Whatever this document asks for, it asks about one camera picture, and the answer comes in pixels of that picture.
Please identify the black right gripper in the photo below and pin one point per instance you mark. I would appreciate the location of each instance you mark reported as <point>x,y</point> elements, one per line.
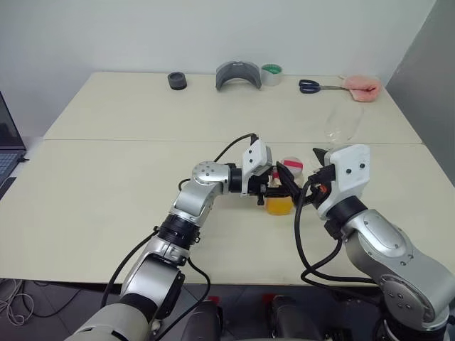
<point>318,179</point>

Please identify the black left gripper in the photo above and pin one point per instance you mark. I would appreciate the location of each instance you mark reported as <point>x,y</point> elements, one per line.
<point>258,186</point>

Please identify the clear bottle with orange drink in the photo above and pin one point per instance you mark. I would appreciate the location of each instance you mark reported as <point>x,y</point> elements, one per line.
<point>279,207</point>

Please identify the clear wine glass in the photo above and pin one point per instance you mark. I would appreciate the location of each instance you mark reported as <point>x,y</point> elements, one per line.
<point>341,124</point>

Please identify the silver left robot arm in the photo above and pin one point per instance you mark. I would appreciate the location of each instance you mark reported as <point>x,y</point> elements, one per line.
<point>206,177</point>

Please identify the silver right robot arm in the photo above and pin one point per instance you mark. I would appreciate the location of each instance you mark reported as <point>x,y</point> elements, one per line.
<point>384,241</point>

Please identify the clear tape roll green core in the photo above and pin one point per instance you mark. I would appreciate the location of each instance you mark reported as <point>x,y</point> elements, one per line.
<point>272,75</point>

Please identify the pink cloth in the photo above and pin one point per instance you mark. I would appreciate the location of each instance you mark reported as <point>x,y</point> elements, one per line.
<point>362,87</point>

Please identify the grey curved visor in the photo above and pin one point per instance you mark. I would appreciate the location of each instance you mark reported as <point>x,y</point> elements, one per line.
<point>238,72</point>

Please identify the dark rounded shape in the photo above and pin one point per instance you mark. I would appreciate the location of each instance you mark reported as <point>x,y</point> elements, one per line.
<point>204,321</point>
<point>289,319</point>

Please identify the black round cap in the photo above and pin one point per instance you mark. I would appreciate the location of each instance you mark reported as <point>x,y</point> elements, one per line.
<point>177,81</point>

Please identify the grey partition panel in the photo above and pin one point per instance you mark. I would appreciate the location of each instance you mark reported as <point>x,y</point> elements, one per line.
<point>426,78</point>

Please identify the dark laptop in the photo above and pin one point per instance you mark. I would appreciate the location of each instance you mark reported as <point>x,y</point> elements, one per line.
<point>9,131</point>

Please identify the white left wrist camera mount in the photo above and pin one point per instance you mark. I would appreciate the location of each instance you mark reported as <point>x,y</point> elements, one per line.
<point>255,156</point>

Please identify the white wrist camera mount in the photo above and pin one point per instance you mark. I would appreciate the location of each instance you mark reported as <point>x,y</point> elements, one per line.
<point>255,156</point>
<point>350,174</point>

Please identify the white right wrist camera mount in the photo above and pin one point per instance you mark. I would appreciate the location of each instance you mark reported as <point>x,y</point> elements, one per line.
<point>350,174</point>

